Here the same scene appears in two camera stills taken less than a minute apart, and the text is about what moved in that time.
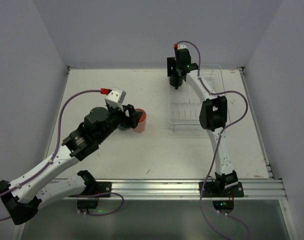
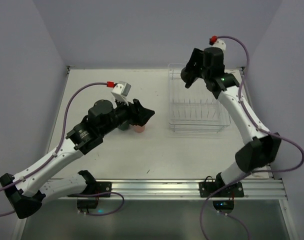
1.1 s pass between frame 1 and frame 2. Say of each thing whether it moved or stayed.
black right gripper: moved
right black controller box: stayed
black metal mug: moved
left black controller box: stayed
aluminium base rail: stayed
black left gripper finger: moved
